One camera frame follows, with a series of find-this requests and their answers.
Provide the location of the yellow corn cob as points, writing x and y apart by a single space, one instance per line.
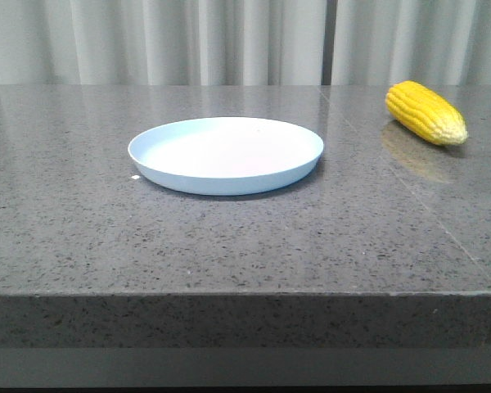
426 113

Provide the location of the light blue round plate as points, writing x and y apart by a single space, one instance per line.
226 156

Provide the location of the grey pleated curtain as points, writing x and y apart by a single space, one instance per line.
245 42

